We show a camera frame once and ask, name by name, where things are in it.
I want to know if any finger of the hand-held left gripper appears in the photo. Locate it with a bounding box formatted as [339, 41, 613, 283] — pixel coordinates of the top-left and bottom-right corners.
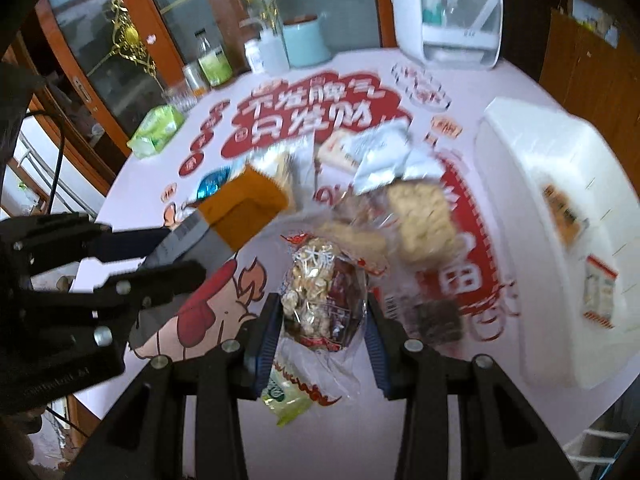
[20, 259, 207, 343]
[0, 211, 172, 273]

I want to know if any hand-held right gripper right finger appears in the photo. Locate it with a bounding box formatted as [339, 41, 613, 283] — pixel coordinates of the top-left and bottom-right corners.
[365, 295, 581, 480]

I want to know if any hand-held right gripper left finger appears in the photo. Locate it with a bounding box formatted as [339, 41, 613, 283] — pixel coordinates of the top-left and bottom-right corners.
[65, 292, 284, 480]

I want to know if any peanut and date snack bag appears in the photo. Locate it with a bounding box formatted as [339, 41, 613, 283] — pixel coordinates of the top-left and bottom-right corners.
[279, 231, 372, 357]

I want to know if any orange and grey snack box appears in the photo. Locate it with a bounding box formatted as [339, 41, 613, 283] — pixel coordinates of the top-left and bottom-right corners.
[127, 164, 291, 361]

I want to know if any large rice cracker packet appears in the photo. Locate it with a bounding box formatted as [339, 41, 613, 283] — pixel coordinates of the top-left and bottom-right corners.
[387, 181, 467, 267]

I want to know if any white plastic storage bin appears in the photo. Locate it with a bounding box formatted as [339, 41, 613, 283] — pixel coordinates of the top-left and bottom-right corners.
[472, 96, 640, 392]

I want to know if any white grey snack bag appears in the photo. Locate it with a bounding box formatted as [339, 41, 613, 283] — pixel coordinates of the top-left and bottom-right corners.
[350, 122, 443, 197]

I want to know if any green and white snack packet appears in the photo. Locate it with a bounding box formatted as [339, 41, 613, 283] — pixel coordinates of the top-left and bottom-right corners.
[260, 337, 362, 427]

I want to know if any dark brown snack packet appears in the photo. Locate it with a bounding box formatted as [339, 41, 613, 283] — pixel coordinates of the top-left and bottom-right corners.
[380, 287, 467, 347]

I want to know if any blue foil snack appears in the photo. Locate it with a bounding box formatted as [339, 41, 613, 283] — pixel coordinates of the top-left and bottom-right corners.
[196, 166, 234, 200]

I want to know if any small rice cracker packet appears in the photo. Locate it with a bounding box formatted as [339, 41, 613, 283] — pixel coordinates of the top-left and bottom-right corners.
[314, 217, 392, 277]

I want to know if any green tissue pack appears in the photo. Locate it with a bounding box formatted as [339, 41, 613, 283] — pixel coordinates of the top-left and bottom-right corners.
[126, 105, 187, 161]

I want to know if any clear glass cup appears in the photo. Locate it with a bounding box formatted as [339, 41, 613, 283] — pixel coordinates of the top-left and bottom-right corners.
[161, 85, 199, 115]

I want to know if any clear cracker packet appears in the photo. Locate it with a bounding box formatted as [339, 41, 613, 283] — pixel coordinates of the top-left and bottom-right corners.
[250, 140, 318, 211]

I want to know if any small glass jar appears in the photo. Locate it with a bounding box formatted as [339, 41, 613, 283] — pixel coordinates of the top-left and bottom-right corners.
[181, 62, 210, 97]

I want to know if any glass door wooden cabinet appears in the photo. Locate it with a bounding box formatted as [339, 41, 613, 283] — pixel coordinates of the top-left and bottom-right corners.
[10, 0, 401, 201]

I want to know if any green label bottle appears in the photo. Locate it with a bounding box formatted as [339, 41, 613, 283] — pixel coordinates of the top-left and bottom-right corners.
[196, 30, 235, 89]

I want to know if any gold ornament tree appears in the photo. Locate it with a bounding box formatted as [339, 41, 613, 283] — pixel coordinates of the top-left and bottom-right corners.
[97, 0, 293, 88]

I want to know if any orange brown snack packet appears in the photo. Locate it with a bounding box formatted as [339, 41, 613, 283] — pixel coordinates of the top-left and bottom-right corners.
[542, 182, 593, 248]

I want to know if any white pump bottle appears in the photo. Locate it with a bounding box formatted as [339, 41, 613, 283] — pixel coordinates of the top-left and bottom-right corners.
[240, 17, 292, 76]

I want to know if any teal canister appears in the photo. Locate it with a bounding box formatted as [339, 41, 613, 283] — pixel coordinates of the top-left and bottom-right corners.
[281, 15, 332, 69]

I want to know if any wooden cupboard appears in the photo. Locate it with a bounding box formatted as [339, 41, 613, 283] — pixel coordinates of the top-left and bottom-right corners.
[537, 0, 640, 136]

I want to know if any white clear-front organizer box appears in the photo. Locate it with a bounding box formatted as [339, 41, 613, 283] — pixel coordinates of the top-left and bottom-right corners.
[381, 0, 507, 72]

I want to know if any black cable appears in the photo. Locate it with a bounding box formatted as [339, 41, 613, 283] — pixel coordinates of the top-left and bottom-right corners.
[20, 109, 67, 216]

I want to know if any white wire rack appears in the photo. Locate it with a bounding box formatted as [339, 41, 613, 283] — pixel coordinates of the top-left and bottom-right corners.
[562, 425, 633, 480]

